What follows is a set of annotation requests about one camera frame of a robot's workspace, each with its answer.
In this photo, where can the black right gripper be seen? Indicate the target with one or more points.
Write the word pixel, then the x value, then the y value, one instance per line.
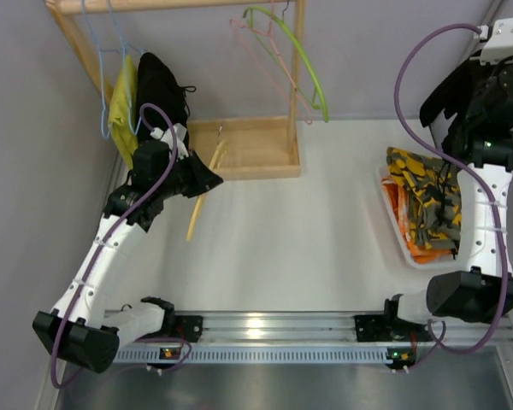
pixel 460 109

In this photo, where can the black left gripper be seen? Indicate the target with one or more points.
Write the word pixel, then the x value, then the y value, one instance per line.
pixel 192 174

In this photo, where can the cream yellow hanger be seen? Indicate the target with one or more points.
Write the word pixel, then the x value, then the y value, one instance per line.
pixel 215 162

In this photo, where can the black trousers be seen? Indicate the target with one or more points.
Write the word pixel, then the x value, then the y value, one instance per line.
pixel 452 94

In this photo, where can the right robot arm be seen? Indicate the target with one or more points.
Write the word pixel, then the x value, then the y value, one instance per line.
pixel 480 288

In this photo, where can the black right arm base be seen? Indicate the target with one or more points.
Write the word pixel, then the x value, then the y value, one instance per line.
pixel 379 328

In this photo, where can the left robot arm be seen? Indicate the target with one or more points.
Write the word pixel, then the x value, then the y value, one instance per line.
pixel 77 329

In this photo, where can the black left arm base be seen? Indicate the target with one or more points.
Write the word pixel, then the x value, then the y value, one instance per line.
pixel 187 327

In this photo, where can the green plastic hanger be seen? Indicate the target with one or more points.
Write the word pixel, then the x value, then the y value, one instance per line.
pixel 305 95

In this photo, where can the wooden clothes rack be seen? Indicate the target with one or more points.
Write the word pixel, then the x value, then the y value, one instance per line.
pixel 200 51

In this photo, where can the yellow green garment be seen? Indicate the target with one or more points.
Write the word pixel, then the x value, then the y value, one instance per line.
pixel 121 120

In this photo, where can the camouflage yellow garment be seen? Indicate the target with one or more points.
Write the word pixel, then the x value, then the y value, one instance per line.
pixel 435 204

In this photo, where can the orange white garment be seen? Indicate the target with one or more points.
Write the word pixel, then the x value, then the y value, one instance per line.
pixel 399 193

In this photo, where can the white plastic basket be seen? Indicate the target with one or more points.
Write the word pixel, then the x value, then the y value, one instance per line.
pixel 443 262

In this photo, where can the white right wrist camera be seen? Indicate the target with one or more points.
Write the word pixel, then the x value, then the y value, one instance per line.
pixel 496 41

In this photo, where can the grey wall corner profile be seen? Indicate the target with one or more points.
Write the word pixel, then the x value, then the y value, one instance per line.
pixel 439 127

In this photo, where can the aluminium mounting rail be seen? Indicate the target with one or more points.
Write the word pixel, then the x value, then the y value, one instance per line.
pixel 319 327

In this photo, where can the pink wire hanger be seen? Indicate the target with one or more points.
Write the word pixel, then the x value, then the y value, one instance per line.
pixel 250 44

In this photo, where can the slotted grey cable duct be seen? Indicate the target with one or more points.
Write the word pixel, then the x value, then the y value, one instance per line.
pixel 146 354

